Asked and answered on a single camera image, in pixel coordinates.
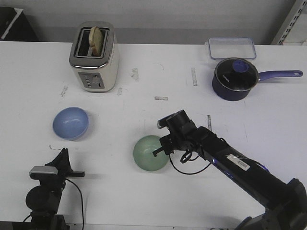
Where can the green bowl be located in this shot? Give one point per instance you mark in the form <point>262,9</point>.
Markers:
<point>143,154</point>

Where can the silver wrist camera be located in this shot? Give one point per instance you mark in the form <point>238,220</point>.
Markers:
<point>43,172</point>
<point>168,121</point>

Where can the dark blue saucepan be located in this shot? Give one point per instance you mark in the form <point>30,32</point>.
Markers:
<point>236,96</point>

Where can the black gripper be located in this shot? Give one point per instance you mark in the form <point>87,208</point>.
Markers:
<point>61,173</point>
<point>181,138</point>

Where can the blue bowl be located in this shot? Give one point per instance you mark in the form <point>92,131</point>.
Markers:
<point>70,123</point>

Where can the cream and chrome toaster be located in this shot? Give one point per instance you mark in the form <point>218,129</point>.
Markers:
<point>95,74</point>

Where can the glass pot lid blue knob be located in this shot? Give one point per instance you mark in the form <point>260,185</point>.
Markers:
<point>236,74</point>

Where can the metal shelf upright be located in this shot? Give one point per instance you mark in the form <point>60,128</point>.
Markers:
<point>289,22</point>

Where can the bread slice in toaster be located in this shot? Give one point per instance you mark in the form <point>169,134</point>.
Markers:
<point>96,41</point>

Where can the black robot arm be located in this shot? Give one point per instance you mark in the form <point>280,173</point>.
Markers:
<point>44,199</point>
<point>285,204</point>

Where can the clear plastic food container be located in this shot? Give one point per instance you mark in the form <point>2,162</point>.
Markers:
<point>231,47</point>

